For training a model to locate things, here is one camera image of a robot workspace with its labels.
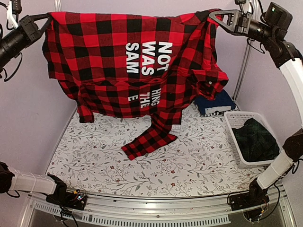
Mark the aluminium frame post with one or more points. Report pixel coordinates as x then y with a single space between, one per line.
246 56
58 5

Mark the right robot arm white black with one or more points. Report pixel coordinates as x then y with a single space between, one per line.
270 31

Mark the folded navy blue shirt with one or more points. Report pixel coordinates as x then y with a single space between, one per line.
222 103

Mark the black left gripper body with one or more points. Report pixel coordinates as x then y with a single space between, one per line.
32 33

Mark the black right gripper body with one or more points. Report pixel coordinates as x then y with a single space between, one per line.
244 22

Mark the red black plaid shirt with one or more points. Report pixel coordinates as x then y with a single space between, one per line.
129 66

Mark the left aluminium frame post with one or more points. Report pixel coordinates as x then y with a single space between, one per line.
58 5

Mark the dark green plaid garment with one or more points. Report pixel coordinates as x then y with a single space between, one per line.
256 143

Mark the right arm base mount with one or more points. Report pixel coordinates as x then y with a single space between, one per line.
256 199

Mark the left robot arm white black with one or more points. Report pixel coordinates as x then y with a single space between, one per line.
13 44

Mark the floral patterned table cloth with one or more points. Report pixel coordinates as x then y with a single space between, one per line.
199 163

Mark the white plastic laundry basket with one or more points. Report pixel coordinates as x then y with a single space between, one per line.
236 119

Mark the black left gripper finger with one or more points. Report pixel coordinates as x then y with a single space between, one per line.
40 17
45 26

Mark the right aluminium frame post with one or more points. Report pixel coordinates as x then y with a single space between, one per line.
246 56

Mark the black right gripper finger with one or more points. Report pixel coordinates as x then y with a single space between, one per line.
229 13
227 26

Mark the aluminium front rail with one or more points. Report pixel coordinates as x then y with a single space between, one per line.
120 211

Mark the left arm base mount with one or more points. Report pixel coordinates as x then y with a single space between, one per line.
74 200

